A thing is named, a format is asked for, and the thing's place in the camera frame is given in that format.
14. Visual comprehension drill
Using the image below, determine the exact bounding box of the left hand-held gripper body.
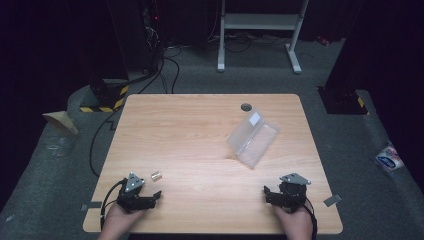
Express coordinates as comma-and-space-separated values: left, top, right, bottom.
116, 171, 150, 215

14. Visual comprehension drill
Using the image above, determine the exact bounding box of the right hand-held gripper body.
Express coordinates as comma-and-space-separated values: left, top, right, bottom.
273, 172, 313, 214

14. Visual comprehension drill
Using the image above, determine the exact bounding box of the clear plastic hinged box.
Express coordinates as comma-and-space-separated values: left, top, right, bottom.
226, 107, 280, 170

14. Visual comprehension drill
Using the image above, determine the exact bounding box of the person's left hand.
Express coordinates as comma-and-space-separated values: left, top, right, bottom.
103, 201, 146, 234

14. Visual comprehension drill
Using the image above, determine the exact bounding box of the person's right hand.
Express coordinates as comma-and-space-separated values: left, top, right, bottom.
272, 202, 314, 234

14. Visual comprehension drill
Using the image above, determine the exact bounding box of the grey tape strip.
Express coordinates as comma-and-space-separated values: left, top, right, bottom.
323, 193, 343, 208
80, 201, 103, 212

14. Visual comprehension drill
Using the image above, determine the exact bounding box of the black yellow striped stand base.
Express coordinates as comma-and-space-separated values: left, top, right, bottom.
79, 78, 130, 114

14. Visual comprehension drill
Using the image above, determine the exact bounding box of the white blue printed packet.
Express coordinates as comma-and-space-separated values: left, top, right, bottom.
374, 141, 406, 173

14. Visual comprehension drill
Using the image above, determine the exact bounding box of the tan cardboard piece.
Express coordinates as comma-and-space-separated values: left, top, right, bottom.
42, 110, 80, 136

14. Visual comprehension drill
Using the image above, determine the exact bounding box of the white metal stand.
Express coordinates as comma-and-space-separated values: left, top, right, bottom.
216, 0, 310, 75

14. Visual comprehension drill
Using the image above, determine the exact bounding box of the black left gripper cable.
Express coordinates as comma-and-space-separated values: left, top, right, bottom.
99, 179, 129, 232

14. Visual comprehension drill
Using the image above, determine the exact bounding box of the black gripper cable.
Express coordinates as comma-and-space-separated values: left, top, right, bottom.
303, 195, 319, 240
99, 179, 129, 232

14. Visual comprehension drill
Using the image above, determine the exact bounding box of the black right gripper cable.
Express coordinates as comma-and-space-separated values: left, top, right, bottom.
303, 195, 319, 240

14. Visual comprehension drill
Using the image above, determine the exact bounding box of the black floor cable bundle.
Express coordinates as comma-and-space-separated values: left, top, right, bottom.
206, 31, 291, 54

